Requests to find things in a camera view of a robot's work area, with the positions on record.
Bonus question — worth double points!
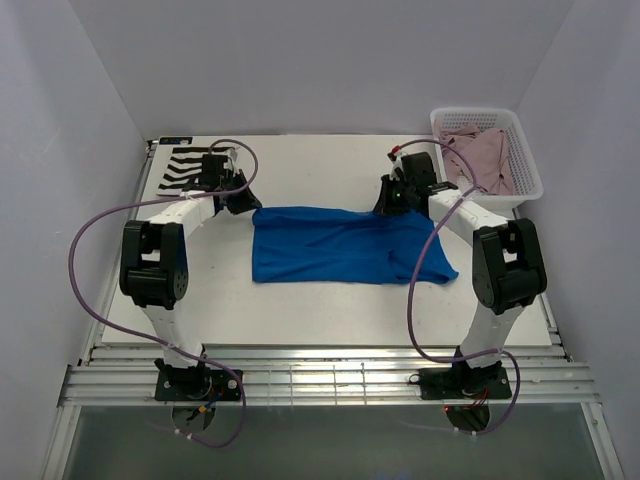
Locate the white plastic basket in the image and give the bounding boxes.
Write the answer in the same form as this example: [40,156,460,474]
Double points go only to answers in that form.
[430,107,544,211]

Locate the purple cable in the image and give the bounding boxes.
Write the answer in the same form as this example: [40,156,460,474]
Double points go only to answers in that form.
[67,138,260,448]
[392,137,521,437]

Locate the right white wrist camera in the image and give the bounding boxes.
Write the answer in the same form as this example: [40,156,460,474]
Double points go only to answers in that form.
[387,145,408,181]

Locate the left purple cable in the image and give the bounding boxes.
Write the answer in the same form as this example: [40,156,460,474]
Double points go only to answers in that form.
[67,138,260,448]

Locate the pink garment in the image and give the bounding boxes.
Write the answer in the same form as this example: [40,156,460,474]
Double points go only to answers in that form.
[434,120,516,196]

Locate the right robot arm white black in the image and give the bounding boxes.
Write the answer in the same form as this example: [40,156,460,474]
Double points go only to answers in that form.
[374,149,547,400]

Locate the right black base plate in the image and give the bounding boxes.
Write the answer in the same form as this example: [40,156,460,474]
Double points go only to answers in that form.
[408,367,512,400]

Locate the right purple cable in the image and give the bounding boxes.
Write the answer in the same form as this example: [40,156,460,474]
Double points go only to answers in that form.
[392,137,521,437]

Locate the blue label sticker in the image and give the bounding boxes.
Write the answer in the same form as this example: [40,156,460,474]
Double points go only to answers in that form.
[158,137,193,146]

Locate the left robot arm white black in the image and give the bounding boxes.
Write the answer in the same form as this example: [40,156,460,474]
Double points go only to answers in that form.
[119,146,261,400]

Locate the blue tank top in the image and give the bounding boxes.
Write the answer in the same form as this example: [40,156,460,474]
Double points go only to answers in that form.
[252,206,435,285]

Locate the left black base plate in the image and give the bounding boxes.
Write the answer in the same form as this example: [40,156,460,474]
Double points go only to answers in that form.
[153,368,243,402]

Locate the black white striped tank top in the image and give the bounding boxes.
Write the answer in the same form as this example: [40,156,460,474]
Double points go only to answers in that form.
[156,147,237,197]

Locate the aluminium rail frame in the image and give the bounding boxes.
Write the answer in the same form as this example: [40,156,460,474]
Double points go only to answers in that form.
[64,135,600,406]

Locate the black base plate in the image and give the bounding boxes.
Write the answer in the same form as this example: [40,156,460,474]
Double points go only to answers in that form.
[153,368,243,402]
[408,367,512,400]

